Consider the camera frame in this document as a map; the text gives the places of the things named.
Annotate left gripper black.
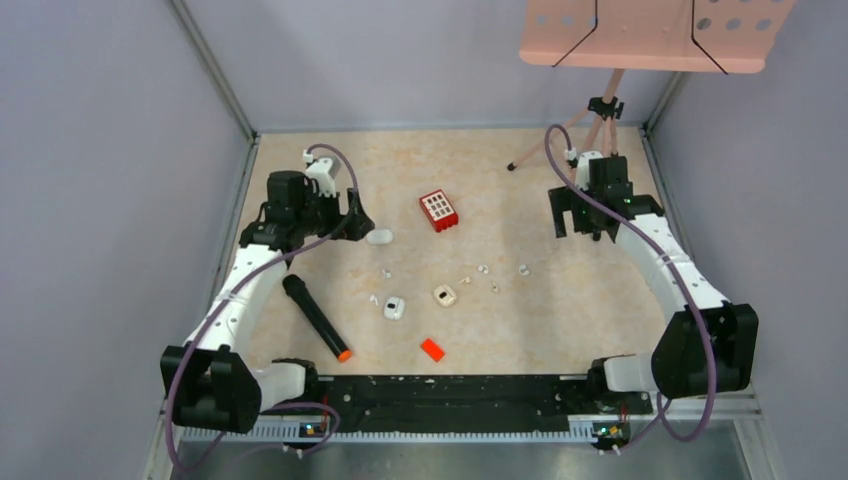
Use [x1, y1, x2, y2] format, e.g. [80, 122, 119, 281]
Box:
[294, 184, 373, 240]

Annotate beige earbud case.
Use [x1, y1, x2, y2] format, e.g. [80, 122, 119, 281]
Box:
[433, 284, 458, 308]

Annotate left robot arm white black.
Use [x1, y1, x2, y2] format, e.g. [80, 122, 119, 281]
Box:
[160, 170, 374, 433]

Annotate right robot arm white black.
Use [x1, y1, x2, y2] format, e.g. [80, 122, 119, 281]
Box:
[548, 151, 759, 412]

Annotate closed white earbud case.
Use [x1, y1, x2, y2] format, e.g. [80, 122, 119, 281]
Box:
[365, 229, 394, 246]

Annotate open white earbud case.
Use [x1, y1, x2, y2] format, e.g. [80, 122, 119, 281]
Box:
[383, 296, 406, 321]

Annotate black marker orange cap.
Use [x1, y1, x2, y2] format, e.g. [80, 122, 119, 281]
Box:
[282, 275, 353, 363]

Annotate red block with windows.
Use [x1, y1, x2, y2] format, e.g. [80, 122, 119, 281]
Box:
[418, 189, 459, 232]

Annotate small orange red block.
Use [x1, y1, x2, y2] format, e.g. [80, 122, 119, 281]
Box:
[420, 338, 445, 363]

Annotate pink music stand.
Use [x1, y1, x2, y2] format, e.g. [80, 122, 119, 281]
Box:
[506, 0, 798, 174]

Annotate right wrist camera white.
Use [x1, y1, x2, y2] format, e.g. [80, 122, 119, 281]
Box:
[565, 148, 603, 190]

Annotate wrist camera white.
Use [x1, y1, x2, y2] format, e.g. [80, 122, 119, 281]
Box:
[303, 150, 342, 198]
[565, 148, 603, 190]

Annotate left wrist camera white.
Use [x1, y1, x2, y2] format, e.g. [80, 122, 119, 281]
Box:
[303, 150, 342, 198]

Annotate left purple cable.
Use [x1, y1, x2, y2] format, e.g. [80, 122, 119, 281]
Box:
[164, 142, 362, 460]

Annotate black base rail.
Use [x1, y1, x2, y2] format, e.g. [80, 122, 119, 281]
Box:
[305, 375, 654, 434]

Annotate grey cable duct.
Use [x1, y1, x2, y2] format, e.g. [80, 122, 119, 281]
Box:
[180, 415, 614, 445]

